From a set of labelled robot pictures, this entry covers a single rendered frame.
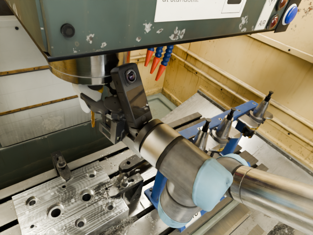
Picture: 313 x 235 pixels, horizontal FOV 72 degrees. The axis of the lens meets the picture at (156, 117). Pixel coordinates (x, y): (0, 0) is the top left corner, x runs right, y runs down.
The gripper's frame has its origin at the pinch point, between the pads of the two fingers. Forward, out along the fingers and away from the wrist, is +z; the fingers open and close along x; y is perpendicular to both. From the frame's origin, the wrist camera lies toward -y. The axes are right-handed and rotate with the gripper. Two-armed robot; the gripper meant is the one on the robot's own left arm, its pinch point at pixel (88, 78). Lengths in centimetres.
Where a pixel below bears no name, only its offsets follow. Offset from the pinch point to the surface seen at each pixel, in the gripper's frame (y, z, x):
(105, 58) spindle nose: -9.1, -8.3, -2.1
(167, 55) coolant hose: -5.1, -7.8, 16.6
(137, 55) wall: 44, 63, 84
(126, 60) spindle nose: -7.3, -8.0, 3.2
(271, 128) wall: 46, -36, 96
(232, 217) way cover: 66, -45, 45
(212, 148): 18.8, -25.7, 25.1
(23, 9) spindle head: -19.7, -13.6, -15.5
